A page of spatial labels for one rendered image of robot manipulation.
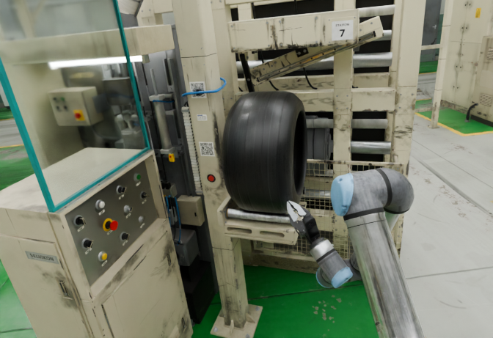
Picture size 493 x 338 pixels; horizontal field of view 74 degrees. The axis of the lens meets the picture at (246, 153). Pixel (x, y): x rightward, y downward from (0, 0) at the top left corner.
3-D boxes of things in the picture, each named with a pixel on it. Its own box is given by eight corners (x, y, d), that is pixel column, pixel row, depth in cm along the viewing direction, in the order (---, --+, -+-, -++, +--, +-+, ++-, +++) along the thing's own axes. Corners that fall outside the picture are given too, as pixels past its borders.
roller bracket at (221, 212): (218, 227, 161) (216, 210, 158) (243, 188, 196) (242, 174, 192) (225, 228, 160) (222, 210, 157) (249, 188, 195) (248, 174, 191)
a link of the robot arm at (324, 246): (316, 259, 126) (337, 245, 127) (309, 248, 128) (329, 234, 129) (315, 262, 134) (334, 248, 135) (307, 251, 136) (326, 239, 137)
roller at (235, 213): (228, 207, 166) (227, 217, 166) (225, 208, 162) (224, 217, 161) (297, 214, 155) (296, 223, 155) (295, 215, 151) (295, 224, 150)
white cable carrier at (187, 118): (196, 194, 174) (181, 107, 156) (200, 190, 178) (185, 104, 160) (203, 195, 172) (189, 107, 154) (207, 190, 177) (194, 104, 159)
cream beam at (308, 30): (230, 53, 164) (227, 22, 158) (246, 48, 186) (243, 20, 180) (358, 44, 144) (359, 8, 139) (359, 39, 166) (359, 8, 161)
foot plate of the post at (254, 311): (210, 333, 203) (209, 329, 202) (225, 300, 227) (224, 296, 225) (251, 343, 195) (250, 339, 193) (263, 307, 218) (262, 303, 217)
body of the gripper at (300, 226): (292, 227, 141) (309, 251, 136) (293, 222, 134) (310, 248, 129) (307, 218, 142) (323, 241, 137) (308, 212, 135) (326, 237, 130)
